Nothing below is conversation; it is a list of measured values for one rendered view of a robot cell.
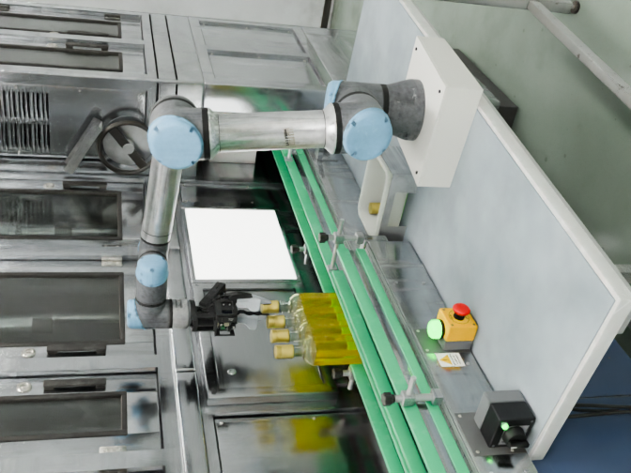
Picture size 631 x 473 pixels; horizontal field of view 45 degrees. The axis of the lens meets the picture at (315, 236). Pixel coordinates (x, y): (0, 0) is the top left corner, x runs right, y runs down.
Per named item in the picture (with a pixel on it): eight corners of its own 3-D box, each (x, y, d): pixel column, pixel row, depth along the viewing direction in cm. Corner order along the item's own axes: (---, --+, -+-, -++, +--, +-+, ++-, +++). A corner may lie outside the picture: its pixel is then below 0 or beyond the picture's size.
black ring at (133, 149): (157, 170, 279) (96, 168, 273) (160, 116, 267) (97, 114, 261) (158, 176, 275) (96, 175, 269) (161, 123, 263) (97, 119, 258)
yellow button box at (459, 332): (460, 329, 182) (432, 330, 180) (469, 305, 178) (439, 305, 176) (471, 349, 176) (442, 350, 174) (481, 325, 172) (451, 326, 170)
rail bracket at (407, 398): (437, 394, 164) (378, 397, 161) (445, 369, 160) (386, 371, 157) (443, 407, 161) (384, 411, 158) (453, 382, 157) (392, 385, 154)
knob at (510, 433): (519, 441, 152) (527, 454, 149) (499, 442, 150) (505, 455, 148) (526, 425, 149) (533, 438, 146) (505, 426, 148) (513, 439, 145)
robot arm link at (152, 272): (137, 245, 190) (135, 282, 195) (135, 269, 180) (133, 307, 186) (169, 246, 191) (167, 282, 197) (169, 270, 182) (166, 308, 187)
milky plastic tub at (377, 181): (383, 211, 232) (356, 210, 229) (399, 144, 220) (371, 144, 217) (401, 243, 218) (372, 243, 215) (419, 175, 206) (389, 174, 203)
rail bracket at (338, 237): (353, 267, 217) (311, 267, 214) (365, 216, 208) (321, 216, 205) (356, 272, 214) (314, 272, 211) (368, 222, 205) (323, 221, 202)
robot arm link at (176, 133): (383, 89, 179) (146, 98, 171) (399, 113, 166) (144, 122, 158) (379, 137, 185) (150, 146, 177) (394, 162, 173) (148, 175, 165)
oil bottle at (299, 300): (360, 307, 213) (284, 308, 207) (363, 291, 210) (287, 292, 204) (365, 320, 208) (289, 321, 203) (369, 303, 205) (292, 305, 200)
